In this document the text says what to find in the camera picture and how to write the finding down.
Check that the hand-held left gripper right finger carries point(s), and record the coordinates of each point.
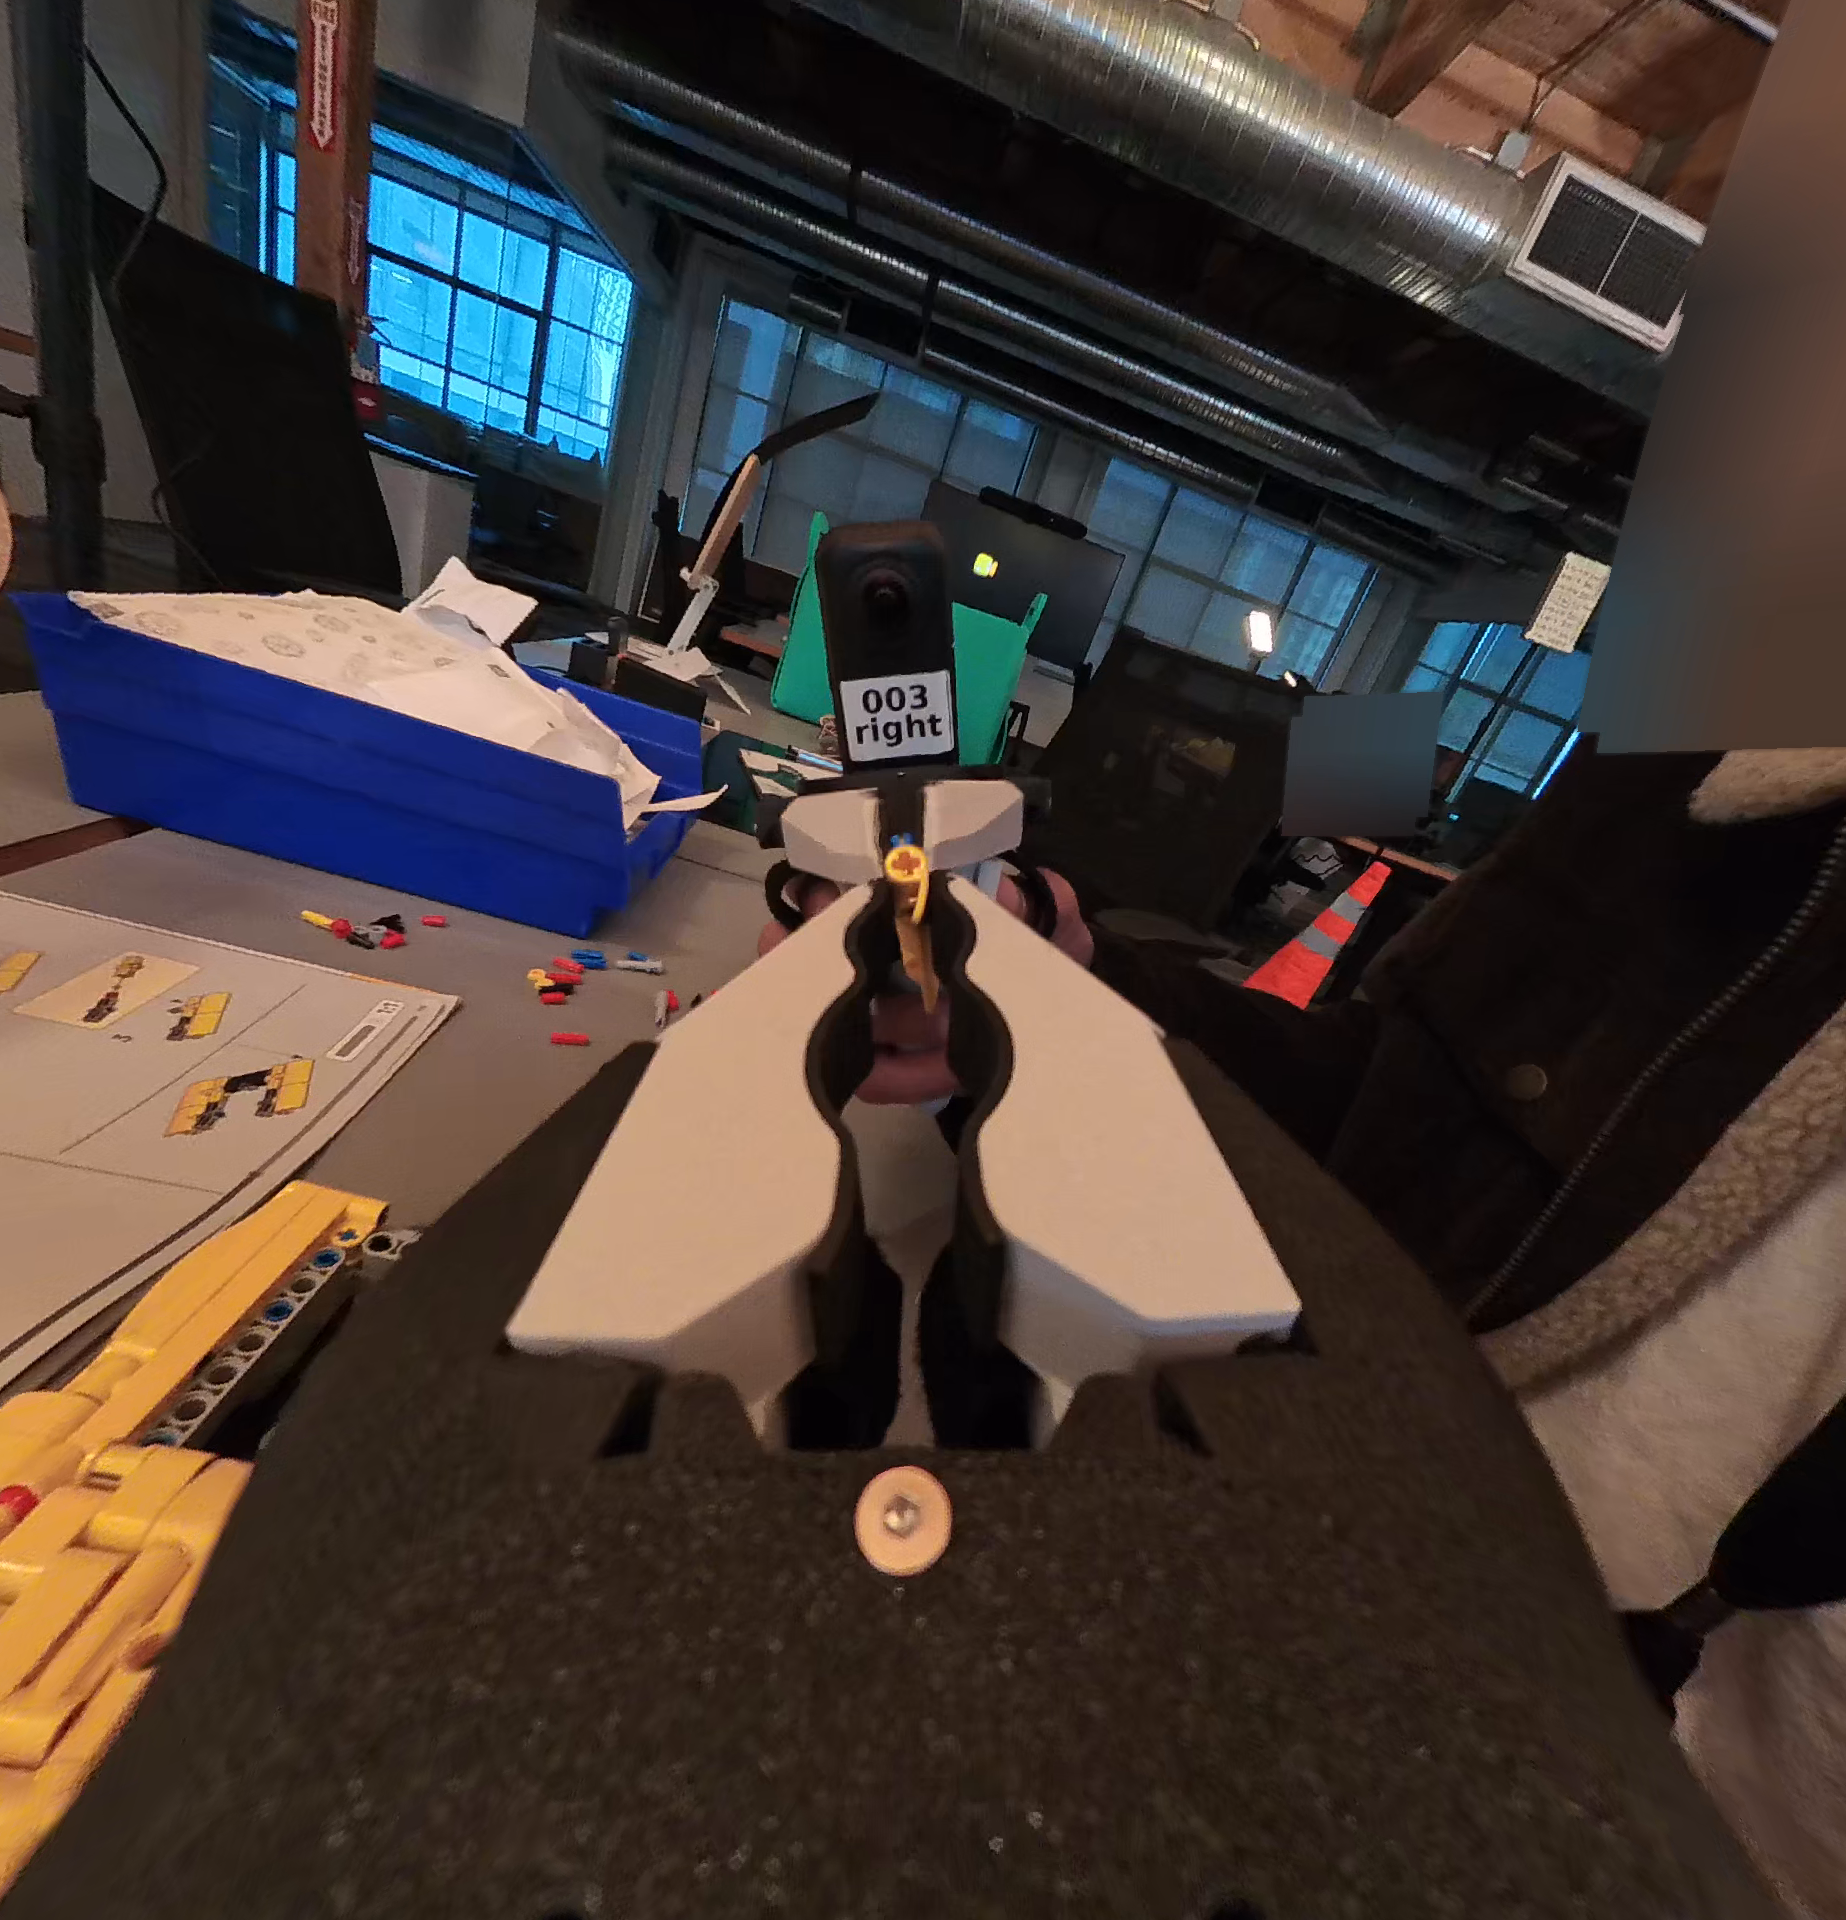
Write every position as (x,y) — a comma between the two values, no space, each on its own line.
(1118,1201)

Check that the paper note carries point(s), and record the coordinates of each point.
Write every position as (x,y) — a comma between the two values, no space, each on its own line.
(1568,600)

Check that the white air vent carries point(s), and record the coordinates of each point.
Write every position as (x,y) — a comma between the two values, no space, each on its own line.
(1607,248)

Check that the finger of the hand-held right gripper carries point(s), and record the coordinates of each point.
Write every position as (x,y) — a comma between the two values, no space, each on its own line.
(972,832)
(837,836)

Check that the black badge reel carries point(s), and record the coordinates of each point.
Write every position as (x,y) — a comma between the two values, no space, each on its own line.
(1808,1531)

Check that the blue plastic bin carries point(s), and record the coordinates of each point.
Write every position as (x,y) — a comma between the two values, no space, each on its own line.
(337,781)

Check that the wooden post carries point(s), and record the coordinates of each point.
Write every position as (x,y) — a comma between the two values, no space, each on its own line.
(336,165)

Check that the grey desk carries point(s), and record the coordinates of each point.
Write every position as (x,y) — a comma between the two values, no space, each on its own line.
(548,1087)

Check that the scattered small toy pins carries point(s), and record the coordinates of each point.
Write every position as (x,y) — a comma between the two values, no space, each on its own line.
(563,983)

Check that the long yellow toy connector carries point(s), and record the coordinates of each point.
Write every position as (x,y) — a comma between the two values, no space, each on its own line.
(910,900)

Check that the orange traffic cone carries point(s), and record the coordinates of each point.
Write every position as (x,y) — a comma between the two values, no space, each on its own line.
(1321,938)

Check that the instruction booklet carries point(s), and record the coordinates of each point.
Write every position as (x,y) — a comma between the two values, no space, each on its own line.
(159,1081)

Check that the green plastic bin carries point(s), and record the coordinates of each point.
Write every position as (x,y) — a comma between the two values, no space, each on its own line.
(997,675)

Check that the person's right hand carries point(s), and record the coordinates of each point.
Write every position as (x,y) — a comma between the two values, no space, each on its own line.
(908,1050)

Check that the silver ventilation duct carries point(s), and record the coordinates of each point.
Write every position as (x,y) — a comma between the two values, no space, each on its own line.
(1238,121)

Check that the black wall screen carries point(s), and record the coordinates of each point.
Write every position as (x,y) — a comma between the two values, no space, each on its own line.
(1043,600)

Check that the black-headed desk lamp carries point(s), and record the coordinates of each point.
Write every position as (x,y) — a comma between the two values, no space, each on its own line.
(721,540)

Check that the yellow toy car model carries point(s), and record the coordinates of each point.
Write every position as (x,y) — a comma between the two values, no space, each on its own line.
(70,1531)

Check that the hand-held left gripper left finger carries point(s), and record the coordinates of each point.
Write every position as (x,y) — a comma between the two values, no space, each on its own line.
(682,1201)

